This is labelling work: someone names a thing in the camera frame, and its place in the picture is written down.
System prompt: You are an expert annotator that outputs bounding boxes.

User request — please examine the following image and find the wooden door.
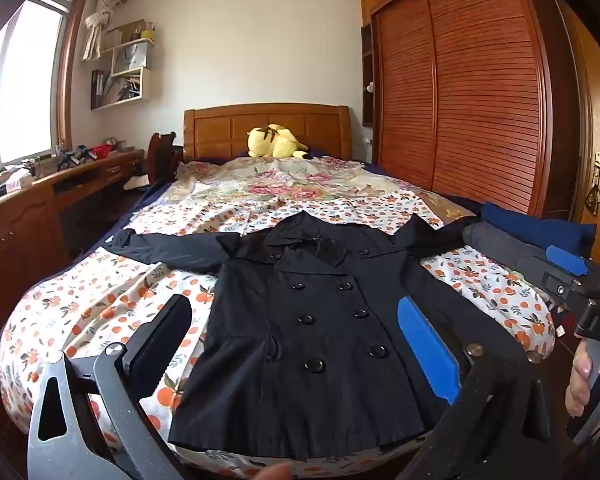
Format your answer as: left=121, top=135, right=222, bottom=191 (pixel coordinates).
left=555, top=0, right=600, bottom=281

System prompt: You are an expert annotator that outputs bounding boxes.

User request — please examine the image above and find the pink floral quilt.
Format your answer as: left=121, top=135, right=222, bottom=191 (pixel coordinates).
left=172, top=156, right=448, bottom=221

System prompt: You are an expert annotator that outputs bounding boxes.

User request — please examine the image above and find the yellow plush toy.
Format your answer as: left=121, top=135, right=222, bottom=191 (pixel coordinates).
left=246, top=123, right=310, bottom=160

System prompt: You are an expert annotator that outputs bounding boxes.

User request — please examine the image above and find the person's right hand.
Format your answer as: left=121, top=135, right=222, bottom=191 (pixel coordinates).
left=565, top=354, right=600, bottom=417

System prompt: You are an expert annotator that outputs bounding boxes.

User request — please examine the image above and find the wooden chair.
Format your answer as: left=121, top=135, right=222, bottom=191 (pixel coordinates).
left=146, top=131, right=183, bottom=186

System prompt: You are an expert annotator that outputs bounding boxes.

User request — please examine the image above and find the white tissue box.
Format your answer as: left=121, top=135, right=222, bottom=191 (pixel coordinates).
left=0, top=167, right=33, bottom=193

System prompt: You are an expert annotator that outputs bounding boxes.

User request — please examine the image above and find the long wooden desk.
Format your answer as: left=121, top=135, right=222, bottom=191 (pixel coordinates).
left=0, top=147, right=146, bottom=311

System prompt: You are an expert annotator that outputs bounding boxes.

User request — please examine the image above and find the white paper bag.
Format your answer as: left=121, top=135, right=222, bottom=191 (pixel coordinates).
left=111, top=42, right=151, bottom=76

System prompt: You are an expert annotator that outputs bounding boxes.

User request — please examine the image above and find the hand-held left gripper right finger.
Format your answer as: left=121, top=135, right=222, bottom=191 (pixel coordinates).
left=396, top=296, right=555, bottom=480

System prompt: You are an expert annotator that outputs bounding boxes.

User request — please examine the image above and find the folded navy garment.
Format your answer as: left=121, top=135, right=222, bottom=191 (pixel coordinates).
left=480, top=202, right=597, bottom=261

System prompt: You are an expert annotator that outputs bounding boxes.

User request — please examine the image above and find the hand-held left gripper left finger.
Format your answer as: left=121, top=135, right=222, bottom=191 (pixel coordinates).
left=26, top=294, right=193, bottom=480

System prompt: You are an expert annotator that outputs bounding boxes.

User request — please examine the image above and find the dark wooden side shelf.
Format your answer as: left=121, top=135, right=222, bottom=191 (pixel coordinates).
left=361, top=24, right=376, bottom=126

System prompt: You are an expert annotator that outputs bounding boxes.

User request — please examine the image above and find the orange fruit print bed sheet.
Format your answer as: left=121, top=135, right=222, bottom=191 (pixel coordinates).
left=0, top=195, right=556, bottom=478

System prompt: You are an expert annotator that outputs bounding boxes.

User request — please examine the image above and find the white wall shelf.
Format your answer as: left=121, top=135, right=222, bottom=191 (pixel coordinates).
left=90, top=22, right=156, bottom=111

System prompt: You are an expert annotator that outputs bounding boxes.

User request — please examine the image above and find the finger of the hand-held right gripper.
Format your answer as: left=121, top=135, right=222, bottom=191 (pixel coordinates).
left=542, top=274, right=587, bottom=305
left=547, top=245, right=600, bottom=286

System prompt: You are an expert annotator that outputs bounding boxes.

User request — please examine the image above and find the wooden louvered wardrobe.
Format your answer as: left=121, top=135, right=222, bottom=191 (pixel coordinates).
left=359, top=0, right=556, bottom=216

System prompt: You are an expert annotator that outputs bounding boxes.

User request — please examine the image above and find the folded grey garment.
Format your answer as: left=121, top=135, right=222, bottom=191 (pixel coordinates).
left=462, top=222, right=551, bottom=273

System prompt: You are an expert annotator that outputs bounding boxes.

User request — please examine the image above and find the window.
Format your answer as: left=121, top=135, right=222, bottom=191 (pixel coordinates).
left=0, top=0, right=88, bottom=166

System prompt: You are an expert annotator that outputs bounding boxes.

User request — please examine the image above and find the black double-breasted coat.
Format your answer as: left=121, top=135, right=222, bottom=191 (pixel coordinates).
left=111, top=211, right=486, bottom=461

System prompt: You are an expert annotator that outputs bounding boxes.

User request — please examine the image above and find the wooden bed headboard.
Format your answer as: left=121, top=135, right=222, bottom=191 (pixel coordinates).
left=183, top=103, right=353, bottom=163

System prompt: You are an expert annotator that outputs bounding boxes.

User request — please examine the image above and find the tied beige curtain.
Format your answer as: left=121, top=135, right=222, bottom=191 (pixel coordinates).
left=81, top=0, right=123, bottom=61

